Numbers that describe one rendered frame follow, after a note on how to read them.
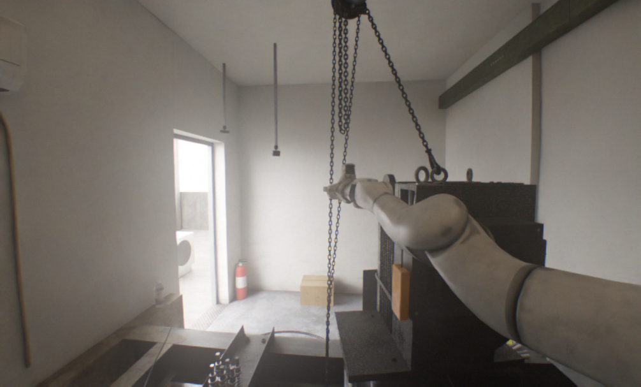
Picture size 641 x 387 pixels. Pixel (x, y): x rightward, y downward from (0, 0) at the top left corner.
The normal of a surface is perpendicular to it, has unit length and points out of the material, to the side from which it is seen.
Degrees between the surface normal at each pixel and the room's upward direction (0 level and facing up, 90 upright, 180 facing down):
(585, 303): 45
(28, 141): 90
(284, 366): 90
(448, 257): 58
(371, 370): 0
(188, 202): 90
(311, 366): 90
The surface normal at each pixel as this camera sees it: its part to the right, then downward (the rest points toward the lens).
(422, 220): -0.78, -0.57
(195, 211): -0.09, 0.05
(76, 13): 1.00, 0.00
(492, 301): -0.95, -0.11
